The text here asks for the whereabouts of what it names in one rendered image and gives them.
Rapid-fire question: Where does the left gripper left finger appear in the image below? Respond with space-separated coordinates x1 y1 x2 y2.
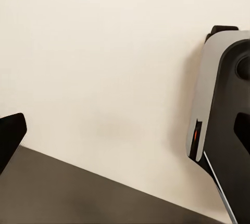
0 113 27 175

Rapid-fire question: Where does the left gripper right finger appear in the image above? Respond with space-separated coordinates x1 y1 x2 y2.
233 112 250 154

